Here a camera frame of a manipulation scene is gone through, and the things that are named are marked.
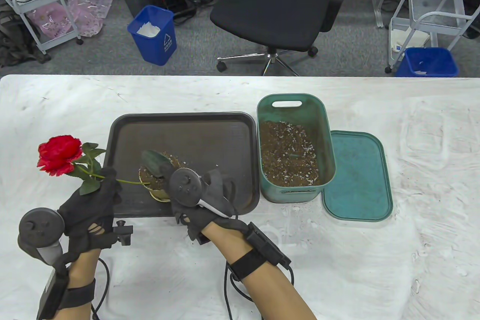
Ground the person's left hand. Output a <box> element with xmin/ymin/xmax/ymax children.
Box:
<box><xmin>57</xmin><ymin>166</ymin><xmax>122</xmax><ymax>263</ymax></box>

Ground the person's right hand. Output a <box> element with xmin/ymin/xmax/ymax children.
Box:
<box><xmin>171</xmin><ymin>169</ymin><xmax>250</xmax><ymax>242</ymax></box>

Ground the brown potting mix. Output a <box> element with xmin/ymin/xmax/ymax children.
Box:
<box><xmin>139</xmin><ymin>152</ymin><xmax>185</xmax><ymax>190</ymax></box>
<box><xmin>259</xmin><ymin>120</ymin><xmax>320</xmax><ymax>187</ymax></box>

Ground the red artificial rose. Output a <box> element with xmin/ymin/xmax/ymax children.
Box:
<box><xmin>37</xmin><ymin>135</ymin><xmax>152</xmax><ymax>196</ymax></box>

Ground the green garden trowel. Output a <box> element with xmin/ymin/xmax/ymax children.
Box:
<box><xmin>141</xmin><ymin>149</ymin><xmax>176</xmax><ymax>179</ymax></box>

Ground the teal plastic bin lid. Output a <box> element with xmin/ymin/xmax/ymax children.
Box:
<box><xmin>323</xmin><ymin>131</ymin><xmax>393</xmax><ymax>222</ymax></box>

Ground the person's right forearm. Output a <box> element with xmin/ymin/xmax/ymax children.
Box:
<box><xmin>201</xmin><ymin>222</ymin><xmax>317</xmax><ymax>320</ymax></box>

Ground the dark grey handheld controller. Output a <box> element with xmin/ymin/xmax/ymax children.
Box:
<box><xmin>18</xmin><ymin>208</ymin><xmax>67</xmax><ymax>265</ymax></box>

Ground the dark brown plastic tray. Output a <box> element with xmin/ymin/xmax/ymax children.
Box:
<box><xmin>99</xmin><ymin>112</ymin><xmax>261</xmax><ymax>218</ymax></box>

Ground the teal plastic storage bin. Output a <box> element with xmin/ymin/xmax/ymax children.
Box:
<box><xmin>257</xmin><ymin>94</ymin><xmax>337</xmax><ymax>205</ymax></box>

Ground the blue bin with white symbol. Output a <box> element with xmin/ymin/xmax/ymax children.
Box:
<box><xmin>127</xmin><ymin>5</ymin><xmax>177</xmax><ymax>66</ymax></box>

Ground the dark backpack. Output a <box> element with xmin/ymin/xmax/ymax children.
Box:
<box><xmin>0</xmin><ymin>3</ymin><xmax>51</xmax><ymax>67</ymax></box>

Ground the white crumpled paper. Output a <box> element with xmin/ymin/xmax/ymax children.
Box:
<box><xmin>136</xmin><ymin>22</ymin><xmax>162</xmax><ymax>37</ymax></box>

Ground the pink plastic bag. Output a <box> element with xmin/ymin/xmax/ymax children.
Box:
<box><xmin>28</xmin><ymin>1</ymin><xmax>72</xmax><ymax>39</ymax></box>
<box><xmin>67</xmin><ymin>0</ymin><xmax>114</xmax><ymax>37</ymax></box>

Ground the black office chair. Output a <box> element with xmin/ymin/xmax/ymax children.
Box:
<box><xmin>202</xmin><ymin>0</ymin><xmax>355</xmax><ymax>76</ymax></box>

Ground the plain blue waste bin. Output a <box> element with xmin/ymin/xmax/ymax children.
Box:
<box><xmin>396</xmin><ymin>47</ymin><xmax>459</xmax><ymax>77</ymax></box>

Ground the white handled grey controller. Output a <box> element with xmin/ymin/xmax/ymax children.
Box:
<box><xmin>168</xmin><ymin>168</ymin><xmax>235</xmax><ymax>219</ymax></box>

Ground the black wrist strap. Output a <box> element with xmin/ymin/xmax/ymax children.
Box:
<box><xmin>60</xmin><ymin>278</ymin><xmax>97</xmax><ymax>310</ymax></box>
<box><xmin>228</xmin><ymin>251</ymin><xmax>265</xmax><ymax>281</ymax></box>

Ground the black cable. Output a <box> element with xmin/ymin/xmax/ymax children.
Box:
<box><xmin>224</xmin><ymin>262</ymin><xmax>295</xmax><ymax>320</ymax></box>
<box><xmin>92</xmin><ymin>259</ymin><xmax>110</xmax><ymax>320</ymax></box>

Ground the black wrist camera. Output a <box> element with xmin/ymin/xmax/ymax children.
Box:
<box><xmin>246</xmin><ymin>222</ymin><xmax>292</xmax><ymax>270</ymax></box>

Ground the grey wrist camera with label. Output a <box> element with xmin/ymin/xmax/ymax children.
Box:
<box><xmin>36</xmin><ymin>269</ymin><xmax>71</xmax><ymax>320</ymax></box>

